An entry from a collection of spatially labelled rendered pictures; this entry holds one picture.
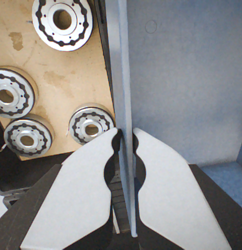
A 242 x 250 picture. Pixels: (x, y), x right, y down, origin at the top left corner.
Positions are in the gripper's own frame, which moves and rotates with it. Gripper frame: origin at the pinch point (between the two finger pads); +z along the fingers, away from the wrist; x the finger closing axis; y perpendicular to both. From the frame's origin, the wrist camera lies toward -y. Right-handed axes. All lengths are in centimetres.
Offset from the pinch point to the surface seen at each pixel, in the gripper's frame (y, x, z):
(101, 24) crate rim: -6.3, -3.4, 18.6
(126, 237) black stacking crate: 61, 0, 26
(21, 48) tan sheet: -2.6, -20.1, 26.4
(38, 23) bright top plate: -6.7, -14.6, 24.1
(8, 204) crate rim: 28.7, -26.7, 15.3
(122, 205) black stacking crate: 47, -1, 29
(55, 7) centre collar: -9.0, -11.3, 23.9
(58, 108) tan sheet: 10.3, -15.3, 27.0
